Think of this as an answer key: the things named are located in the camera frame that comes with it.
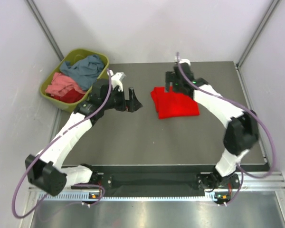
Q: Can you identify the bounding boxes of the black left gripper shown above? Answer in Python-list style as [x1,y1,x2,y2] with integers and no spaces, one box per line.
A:
[102,86,142,113]

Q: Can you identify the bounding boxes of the bright red t-shirt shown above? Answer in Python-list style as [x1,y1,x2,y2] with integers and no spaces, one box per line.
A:
[151,87,200,119]

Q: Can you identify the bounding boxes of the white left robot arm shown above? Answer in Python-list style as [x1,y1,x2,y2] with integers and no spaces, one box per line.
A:
[25,70,142,196]

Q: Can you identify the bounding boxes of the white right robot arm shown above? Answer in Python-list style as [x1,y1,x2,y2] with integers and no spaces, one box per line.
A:
[165,57,259,188]

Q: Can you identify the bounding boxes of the blue-grey t-shirt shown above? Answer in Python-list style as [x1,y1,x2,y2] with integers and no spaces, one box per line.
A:
[59,55,104,91]

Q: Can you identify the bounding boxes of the dark red t-shirt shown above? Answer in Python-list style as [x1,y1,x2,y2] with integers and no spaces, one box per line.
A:
[51,89,85,104]

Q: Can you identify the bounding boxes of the pink t-shirt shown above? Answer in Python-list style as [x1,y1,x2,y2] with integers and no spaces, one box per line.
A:
[45,72,86,97]

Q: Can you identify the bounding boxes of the green plastic laundry bin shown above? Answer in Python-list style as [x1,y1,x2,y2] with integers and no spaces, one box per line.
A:
[39,48,109,113]

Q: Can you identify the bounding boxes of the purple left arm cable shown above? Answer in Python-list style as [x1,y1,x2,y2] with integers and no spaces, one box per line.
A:
[12,68,114,219]

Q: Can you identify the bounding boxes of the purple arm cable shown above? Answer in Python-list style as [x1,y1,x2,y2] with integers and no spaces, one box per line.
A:
[12,68,114,219]
[175,52,277,207]

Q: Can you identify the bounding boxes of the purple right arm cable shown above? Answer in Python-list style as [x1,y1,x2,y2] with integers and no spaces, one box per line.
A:
[175,52,277,207]

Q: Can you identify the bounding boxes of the white slotted cable duct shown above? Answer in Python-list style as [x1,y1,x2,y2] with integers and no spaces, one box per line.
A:
[38,191,231,202]

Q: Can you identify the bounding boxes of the left aluminium corner post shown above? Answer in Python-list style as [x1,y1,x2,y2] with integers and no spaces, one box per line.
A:
[24,0,64,61]

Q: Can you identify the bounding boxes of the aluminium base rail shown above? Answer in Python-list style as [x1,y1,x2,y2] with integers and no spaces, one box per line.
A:
[28,172,285,190]

